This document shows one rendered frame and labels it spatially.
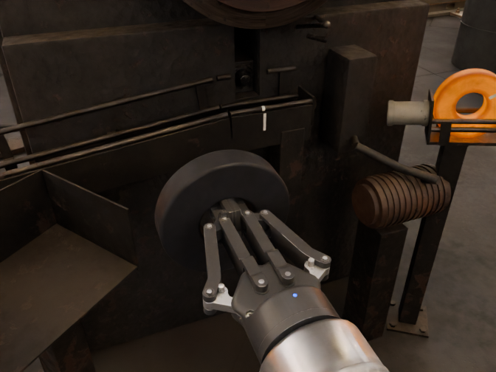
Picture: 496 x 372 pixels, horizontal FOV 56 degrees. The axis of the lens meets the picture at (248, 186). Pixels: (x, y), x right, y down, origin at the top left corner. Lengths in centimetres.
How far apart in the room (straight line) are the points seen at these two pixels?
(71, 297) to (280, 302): 44
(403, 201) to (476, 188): 115
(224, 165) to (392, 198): 69
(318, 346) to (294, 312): 4
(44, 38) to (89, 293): 50
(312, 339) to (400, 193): 81
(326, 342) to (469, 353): 120
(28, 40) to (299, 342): 79
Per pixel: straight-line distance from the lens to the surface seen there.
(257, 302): 41
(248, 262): 43
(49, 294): 78
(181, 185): 48
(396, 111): 113
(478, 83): 113
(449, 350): 152
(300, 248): 46
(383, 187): 112
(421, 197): 117
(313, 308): 38
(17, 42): 99
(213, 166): 48
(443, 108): 113
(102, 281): 76
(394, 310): 156
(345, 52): 111
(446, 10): 542
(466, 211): 209
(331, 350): 35
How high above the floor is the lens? 112
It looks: 33 degrees down
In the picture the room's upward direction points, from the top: straight up
